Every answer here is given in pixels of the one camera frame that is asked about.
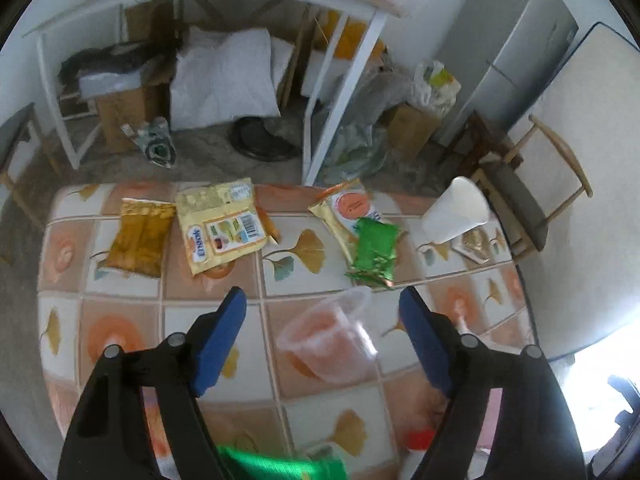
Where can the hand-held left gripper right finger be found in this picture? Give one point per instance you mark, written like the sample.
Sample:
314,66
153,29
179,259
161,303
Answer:
425,340

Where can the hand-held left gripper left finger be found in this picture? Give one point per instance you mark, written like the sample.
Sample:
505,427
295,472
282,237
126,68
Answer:
220,340

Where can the clear plastic cup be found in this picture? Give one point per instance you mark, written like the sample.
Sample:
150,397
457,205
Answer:
330,340

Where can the green foil packet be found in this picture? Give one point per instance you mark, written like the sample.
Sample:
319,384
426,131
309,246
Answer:
376,252

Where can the small flat brown-white packet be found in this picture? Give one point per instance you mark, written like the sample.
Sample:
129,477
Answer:
475,247

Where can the yellow snack packet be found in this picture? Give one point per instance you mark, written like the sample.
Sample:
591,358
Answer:
220,225

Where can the orange-brown snack packet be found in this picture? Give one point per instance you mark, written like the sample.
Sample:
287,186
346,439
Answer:
137,240

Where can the white paper cup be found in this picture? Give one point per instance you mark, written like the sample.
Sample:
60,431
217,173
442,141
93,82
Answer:
457,210

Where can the bright green wrapper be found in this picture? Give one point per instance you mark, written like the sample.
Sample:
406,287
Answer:
280,465

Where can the beige packet with orange circle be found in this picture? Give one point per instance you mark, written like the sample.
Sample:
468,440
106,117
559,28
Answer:
345,207

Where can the wooden chair with dark seat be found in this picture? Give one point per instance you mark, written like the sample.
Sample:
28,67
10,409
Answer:
520,200

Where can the crumpled green-white bag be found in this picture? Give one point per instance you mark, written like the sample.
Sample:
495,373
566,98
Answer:
159,145

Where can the black round pan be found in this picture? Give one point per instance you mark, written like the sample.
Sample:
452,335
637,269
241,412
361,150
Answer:
265,137

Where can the dark brown stool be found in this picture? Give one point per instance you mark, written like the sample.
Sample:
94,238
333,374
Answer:
480,140

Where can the cardboard box by fridge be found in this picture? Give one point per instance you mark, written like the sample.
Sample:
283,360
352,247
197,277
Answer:
412,130

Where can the beige mattress with blue edge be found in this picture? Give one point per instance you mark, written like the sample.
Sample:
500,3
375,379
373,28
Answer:
580,160

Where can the clear plastic bags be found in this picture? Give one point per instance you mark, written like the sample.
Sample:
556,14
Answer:
370,105

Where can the cardboard box under desk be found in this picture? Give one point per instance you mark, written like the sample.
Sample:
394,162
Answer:
130,115

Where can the white plastic bag green print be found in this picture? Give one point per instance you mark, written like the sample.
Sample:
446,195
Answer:
435,85

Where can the wooden chair with grey seat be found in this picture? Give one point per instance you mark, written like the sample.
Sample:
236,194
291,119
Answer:
17,130

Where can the black cloth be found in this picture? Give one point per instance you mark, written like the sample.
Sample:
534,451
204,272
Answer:
110,60

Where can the silver refrigerator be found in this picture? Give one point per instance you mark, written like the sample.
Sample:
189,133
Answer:
505,45

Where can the yellow plastic bag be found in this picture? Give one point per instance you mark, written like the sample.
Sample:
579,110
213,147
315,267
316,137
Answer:
352,35

